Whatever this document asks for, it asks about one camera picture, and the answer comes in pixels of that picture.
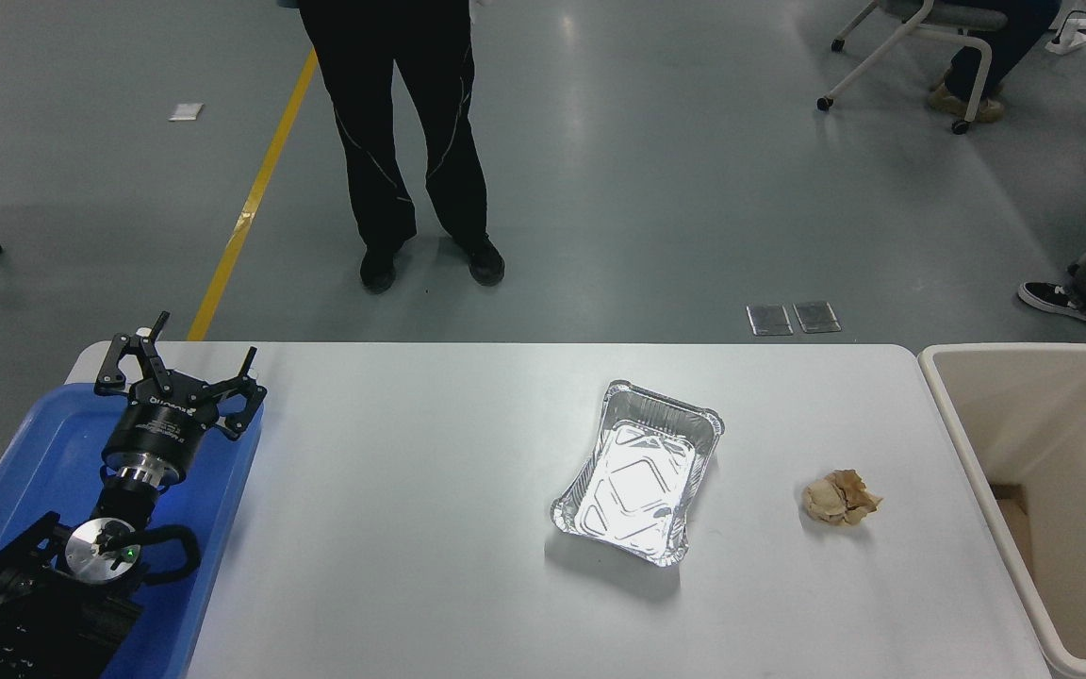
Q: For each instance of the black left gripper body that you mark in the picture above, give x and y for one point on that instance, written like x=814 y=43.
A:
x=158 y=429

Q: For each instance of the blue plastic tray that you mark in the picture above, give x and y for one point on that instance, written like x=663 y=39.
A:
x=43 y=453

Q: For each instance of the silver foil tray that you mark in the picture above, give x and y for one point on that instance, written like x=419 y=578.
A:
x=637 y=476

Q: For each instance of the silver floor plate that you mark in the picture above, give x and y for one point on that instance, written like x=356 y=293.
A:
x=816 y=317
x=769 y=319

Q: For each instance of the crumpled tan paper ball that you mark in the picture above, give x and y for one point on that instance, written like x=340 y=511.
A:
x=840 y=498

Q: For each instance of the large pale plastic bin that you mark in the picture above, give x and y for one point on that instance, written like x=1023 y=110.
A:
x=1052 y=424

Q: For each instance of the white power strip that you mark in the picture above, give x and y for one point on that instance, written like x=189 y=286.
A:
x=1076 y=38

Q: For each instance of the white frame grey seat chair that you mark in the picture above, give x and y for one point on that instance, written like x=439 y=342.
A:
x=939 y=14

